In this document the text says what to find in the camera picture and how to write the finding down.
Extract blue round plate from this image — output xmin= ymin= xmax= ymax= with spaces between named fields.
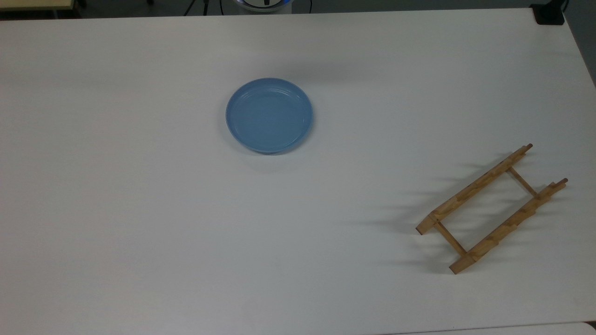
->
xmin=225 ymin=77 xmax=314 ymax=155

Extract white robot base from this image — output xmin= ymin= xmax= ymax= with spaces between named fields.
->
xmin=232 ymin=0 xmax=292 ymax=13

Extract wooden plate rack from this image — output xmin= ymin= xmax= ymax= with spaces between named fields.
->
xmin=415 ymin=143 xmax=569 ymax=275

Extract black tripod legs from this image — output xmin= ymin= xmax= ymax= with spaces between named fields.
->
xmin=183 ymin=0 xmax=225 ymax=16

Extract light wooden side table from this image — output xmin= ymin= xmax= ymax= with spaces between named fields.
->
xmin=0 ymin=0 xmax=76 ymax=11

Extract black table clamp mount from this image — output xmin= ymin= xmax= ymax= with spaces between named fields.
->
xmin=530 ymin=0 xmax=569 ymax=26

